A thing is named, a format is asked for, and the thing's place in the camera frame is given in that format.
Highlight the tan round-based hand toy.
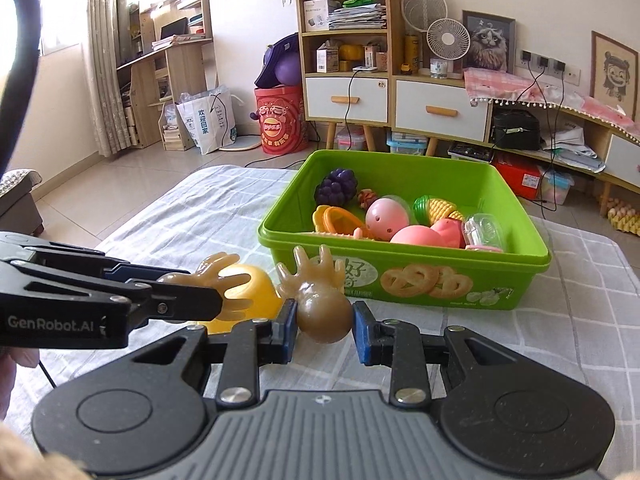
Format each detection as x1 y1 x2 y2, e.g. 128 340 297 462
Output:
277 245 354 344

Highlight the pink round plastic toy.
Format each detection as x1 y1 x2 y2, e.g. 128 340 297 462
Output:
390 219 464 248

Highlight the pink capsule ball toy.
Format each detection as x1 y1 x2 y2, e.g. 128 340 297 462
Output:
366 196 411 242

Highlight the yellow toy corn cob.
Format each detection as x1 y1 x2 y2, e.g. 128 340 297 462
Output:
412 195 465 226

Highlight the orange plastic juicer toy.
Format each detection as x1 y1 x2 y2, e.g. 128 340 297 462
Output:
312 205 373 240

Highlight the clear plastic capsule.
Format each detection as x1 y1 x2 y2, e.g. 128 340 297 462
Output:
462 214 506 252

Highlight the purple plastic grapes toy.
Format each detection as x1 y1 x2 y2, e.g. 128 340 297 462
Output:
314 168 358 207

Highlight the yellow plastic toy pot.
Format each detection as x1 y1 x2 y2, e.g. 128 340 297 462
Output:
203 263 283 334

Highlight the green plastic cookie box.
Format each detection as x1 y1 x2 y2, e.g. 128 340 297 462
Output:
258 151 551 310

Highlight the white paper shopping bag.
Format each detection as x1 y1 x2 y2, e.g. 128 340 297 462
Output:
177 86 238 155

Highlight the grey checked cloth mat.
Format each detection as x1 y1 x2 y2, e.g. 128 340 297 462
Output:
4 166 639 478

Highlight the red printed barrel bin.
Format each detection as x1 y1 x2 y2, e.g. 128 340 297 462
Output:
254 84 308 155

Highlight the black bag on shelf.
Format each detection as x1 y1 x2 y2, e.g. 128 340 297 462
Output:
489 110 541 151

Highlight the purple plush toy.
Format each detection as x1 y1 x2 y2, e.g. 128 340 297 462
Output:
255 32 302 89

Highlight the pink tablecloth with fringe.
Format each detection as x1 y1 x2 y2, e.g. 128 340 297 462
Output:
463 68 639 144

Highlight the small white desk fan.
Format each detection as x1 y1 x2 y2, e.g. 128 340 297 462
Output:
426 18 471 78

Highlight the wooden white drawer cabinet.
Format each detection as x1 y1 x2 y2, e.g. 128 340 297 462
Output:
296 0 639 192

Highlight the framed cat picture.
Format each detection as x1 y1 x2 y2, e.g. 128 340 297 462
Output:
462 10 516 74

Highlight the framed cartoon girl picture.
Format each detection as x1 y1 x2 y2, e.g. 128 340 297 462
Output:
590 30 639 119

